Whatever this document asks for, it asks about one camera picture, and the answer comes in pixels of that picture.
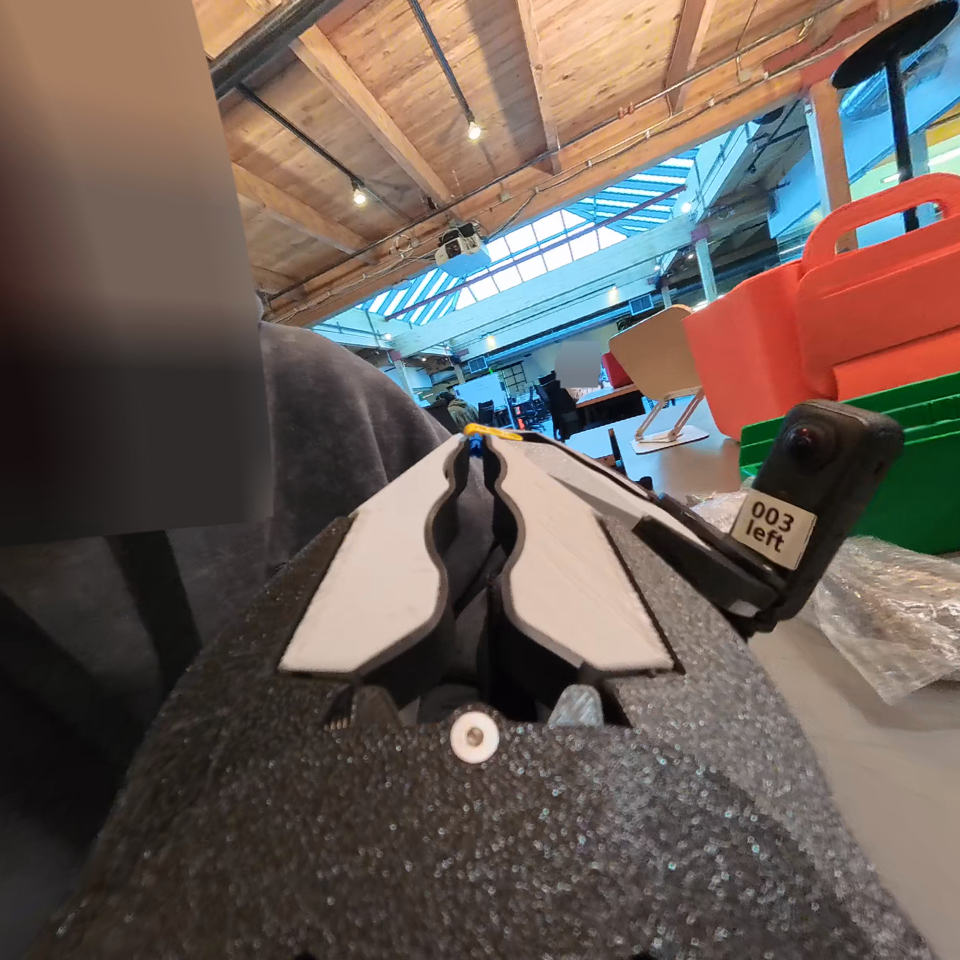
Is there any green plastic bin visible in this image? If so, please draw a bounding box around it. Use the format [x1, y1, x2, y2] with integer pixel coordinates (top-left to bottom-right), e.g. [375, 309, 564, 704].
[740, 372, 960, 556]

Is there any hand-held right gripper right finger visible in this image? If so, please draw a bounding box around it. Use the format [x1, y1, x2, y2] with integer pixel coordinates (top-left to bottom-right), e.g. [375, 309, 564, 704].
[483, 438, 676, 709]

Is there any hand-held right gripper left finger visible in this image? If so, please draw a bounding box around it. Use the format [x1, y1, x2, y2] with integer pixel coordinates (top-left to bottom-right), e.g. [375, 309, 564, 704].
[281, 435, 478, 706]

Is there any crumpled clear plastic bag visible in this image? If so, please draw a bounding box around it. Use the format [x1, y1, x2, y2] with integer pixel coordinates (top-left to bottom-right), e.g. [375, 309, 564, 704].
[690, 492, 960, 706]

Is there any tan board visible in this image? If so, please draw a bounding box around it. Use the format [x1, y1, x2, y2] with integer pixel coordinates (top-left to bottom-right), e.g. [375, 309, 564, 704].
[608, 305, 709, 451]

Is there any black office chair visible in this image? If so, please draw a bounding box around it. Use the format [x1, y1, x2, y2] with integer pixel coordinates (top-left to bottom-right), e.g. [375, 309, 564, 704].
[537, 375, 583, 439]

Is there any orange plastic carrier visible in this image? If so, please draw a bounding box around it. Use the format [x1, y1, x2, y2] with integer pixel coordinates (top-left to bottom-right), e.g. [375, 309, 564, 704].
[683, 173, 960, 439]

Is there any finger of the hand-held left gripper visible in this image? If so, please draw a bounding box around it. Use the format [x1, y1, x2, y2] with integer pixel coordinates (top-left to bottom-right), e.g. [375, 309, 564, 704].
[504, 435, 784, 619]

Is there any black round pedestal table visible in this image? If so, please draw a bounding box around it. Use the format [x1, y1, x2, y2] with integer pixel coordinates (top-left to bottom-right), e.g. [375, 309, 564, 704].
[833, 0, 960, 234]

